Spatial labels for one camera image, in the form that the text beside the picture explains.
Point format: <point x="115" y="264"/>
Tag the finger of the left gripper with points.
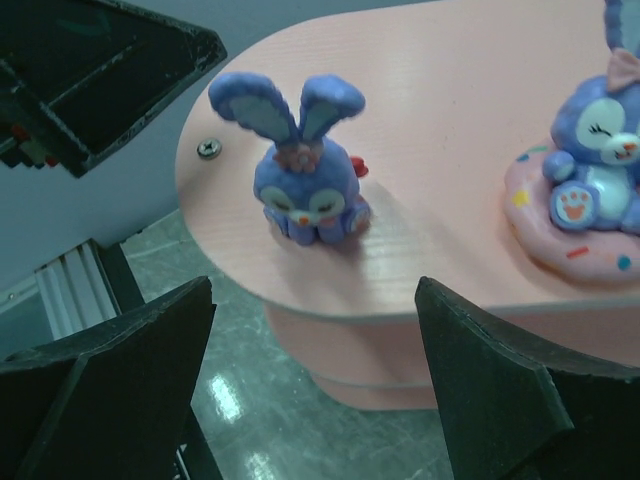
<point x="80" y="79"/>

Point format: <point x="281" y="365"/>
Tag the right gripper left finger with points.
<point x="109" y="402"/>

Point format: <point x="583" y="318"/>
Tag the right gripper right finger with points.
<point x="514" y="405"/>

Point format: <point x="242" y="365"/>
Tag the small purple bunny toy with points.
<point x="308" y="184"/>

